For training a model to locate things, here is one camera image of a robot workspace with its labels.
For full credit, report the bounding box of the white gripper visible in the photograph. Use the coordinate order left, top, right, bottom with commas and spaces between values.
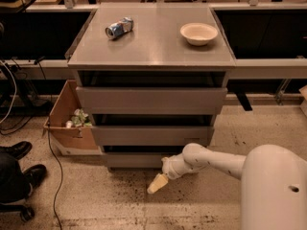
147, 154, 192, 194

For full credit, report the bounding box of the grey bottom drawer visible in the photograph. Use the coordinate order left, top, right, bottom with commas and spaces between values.
103, 152, 172, 169

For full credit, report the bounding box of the grey drawer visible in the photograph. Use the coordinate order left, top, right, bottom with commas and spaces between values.
91, 126, 214, 146
103, 152, 172, 169
76, 87, 227, 115

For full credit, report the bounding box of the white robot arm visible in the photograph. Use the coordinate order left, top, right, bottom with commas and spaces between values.
147, 143, 307, 230

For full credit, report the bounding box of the grey middle drawer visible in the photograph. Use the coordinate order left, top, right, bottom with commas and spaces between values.
91, 126, 214, 146

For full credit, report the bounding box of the grey top drawer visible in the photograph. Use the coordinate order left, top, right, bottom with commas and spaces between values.
76, 87, 227, 115

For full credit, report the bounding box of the grey drawer cabinet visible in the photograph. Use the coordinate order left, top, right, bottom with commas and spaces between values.
68, 3, 234, 169

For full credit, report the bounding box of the crumpled green white trash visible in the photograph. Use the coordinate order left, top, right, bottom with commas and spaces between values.
65, 108, 92, 128

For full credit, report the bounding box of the cardboard box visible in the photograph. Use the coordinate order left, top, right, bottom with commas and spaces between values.
44, 80, 102, 155

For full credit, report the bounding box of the black shoe lower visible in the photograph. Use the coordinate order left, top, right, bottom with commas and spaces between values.
24, 164, 47, 188

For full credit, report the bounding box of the black shoe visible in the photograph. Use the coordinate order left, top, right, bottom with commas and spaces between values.
0, 141, 32, 160
24, 164, 47, 188

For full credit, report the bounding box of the black chair caster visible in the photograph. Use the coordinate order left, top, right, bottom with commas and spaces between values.
20, 207, 35, 222

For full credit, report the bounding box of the black shoe upper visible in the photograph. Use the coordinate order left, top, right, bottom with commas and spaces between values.
0, 141, 32, 160

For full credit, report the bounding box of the white paper bowl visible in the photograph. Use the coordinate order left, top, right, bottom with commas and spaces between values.
180, 23, 218, 46

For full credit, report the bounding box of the crushed blue soda can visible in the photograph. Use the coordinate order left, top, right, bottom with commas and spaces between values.
105, 17, 134, 40

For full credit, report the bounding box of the black floor cable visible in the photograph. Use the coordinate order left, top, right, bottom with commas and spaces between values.
34, 56, 65, 230

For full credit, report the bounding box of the white cable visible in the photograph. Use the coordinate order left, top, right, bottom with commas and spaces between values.
0, 58, 18, 127

